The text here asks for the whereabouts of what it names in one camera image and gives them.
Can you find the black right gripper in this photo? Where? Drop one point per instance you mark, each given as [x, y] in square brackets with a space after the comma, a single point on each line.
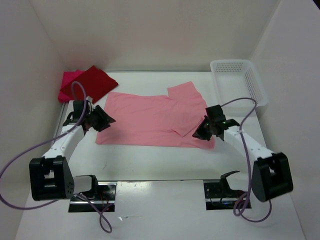
[199, 133]

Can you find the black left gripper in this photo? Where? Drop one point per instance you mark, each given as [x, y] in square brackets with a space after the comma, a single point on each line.
[105, 119]

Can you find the light pink t shirt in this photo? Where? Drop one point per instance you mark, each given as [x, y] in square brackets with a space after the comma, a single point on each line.
[160, 120]

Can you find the dark red t shirt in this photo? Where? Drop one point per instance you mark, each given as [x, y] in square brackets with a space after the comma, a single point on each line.
[95, 82]

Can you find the magenta t shirt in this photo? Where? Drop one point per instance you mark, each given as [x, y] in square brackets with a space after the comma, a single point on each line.
[68, 77]

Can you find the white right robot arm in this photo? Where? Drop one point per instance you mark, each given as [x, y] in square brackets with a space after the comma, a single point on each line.
[270, 172]

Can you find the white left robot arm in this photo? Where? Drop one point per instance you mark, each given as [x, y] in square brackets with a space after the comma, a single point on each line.
[50, 175]

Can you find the white perforated plastic basket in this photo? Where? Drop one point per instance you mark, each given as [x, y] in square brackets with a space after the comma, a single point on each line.
[237, 78]

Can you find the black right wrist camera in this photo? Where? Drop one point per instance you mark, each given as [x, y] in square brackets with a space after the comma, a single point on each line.
[215, 114]

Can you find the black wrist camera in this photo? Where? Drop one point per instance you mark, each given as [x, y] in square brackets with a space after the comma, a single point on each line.
[78, 107]
[215, 114]

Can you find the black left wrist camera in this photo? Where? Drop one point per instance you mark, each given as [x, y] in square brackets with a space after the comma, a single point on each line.
[78, 107]

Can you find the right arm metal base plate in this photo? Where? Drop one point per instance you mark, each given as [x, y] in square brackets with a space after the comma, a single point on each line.
[216, 199]

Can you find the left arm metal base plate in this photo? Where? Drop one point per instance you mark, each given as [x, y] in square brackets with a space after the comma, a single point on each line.
[104, 198]

